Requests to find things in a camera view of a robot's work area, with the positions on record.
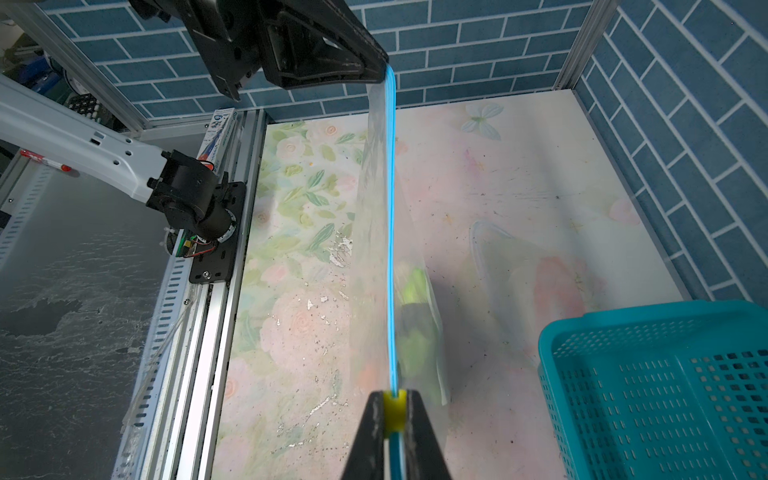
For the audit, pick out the aluminium rail base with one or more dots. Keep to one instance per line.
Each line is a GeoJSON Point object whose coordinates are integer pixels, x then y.
{"type": "Point", "coordinates": [170, 429]}

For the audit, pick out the red blue printed box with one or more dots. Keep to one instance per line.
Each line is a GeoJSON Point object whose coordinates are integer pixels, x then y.
{"type": "Point", "coordinates": [216, 135]}

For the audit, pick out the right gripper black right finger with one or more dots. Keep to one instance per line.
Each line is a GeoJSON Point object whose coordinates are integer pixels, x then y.
{"type": "Point", "coordinates": [423, 456]}

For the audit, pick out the dark eggplant toy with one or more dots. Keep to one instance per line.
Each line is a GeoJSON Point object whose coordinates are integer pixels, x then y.
{"type": "Point", "coordinates": [418, 334]}

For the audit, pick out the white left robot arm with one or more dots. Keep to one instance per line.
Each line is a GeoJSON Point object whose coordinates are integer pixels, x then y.
{"type": "Point", "coordinates": [183, 188]}

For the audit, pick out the clear zip top bag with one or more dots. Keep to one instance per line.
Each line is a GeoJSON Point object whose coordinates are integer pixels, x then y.
{"type": "Point", "coordinates": [385, 250]}

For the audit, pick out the teal plastic basket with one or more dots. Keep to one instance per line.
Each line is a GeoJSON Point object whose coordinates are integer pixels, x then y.
{"type": "Point", "coordinates": [670, 391]}

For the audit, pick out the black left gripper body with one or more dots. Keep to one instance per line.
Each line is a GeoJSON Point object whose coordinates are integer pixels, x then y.
{"type": "Point", "coordinates": [296, 44]}

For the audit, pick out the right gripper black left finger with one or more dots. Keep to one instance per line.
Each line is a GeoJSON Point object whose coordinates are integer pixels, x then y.
{"type": "Point", "coordinates": [365, 460]}

